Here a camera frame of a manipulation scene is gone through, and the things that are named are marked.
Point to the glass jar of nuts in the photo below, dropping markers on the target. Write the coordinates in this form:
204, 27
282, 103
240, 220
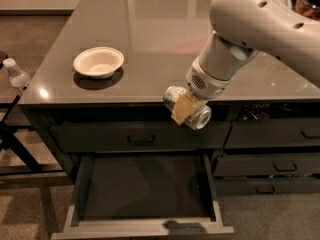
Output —
308, 8

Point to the right middle dark drawer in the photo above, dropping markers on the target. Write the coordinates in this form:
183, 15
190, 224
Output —
267, 164

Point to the right top dark drawer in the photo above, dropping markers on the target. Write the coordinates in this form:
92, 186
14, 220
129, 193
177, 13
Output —
276, 125

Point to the dark side table frame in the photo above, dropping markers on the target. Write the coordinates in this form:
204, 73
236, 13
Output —
10, 141

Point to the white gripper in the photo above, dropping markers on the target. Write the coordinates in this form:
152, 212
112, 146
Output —
204, 83

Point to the clear plastic water bottle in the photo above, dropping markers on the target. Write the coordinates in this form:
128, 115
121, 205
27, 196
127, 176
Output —
18, 78

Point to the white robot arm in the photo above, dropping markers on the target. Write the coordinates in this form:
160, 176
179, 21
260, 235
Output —
242, 28

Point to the white paper bowl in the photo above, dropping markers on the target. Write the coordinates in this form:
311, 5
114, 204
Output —
98, 62

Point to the closed dark top drawer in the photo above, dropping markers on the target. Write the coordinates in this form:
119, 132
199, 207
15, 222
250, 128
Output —
105, 137

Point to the right bottom dark drawer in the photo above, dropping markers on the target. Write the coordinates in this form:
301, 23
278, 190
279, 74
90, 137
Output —
229, 187

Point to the open dark middle drawer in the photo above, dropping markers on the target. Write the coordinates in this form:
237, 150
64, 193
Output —
141, 196

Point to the silver 7up soda can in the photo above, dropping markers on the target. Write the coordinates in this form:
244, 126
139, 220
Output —
186, 108

